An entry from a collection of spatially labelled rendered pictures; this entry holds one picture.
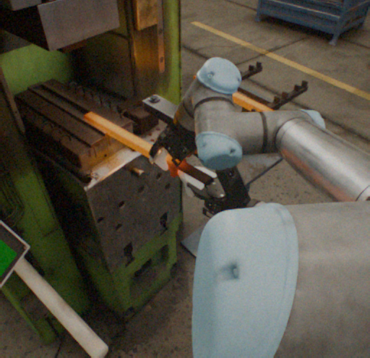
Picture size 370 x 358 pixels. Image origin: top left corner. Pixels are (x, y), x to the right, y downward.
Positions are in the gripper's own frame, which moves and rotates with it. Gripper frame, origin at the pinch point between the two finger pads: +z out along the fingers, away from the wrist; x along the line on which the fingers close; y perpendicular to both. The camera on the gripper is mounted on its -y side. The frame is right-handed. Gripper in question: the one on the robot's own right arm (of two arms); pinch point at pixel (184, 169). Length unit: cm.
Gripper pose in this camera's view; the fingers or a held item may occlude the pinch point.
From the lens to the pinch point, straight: 83.5
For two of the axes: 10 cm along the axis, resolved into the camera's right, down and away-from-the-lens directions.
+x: 6.5, -5.2, 5.5
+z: -7.6, -4.3, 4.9
